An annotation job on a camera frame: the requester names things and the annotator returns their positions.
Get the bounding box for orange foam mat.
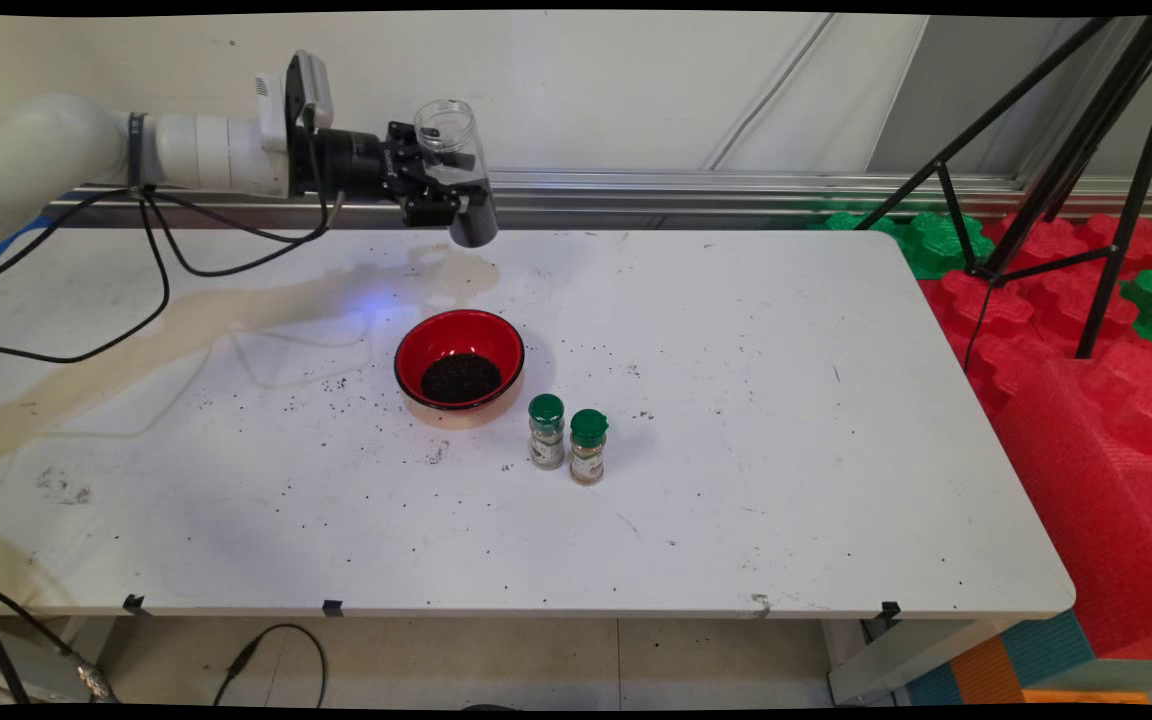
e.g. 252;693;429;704
950;635;1152;707

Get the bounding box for spice jar with green lid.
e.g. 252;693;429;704
569;408;610;487
527;393;567;471

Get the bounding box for red bowl with black rim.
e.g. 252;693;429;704
394;309;526;429

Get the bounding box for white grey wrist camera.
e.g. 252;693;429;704
253;50;336;138

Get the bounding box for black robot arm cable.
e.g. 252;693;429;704
0;105;348;364

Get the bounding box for clear jar with dark grains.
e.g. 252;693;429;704
413;98;501;250

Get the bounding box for black tripod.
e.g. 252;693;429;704
854;15;1152;373

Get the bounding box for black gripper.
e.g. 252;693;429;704
288;121;488;229

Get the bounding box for white wall conduit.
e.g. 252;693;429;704
703;12;838;172

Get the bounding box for black floor cable with plug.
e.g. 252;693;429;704
213;624;325;707

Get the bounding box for teal foam mat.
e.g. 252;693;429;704
904;609;1099;707

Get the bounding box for dark grains pile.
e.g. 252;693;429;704
420;352;505;404

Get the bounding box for red and green foam mats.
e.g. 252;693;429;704
916;212;1152;661

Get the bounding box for aluminium rail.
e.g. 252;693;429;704
46;165;1152;229

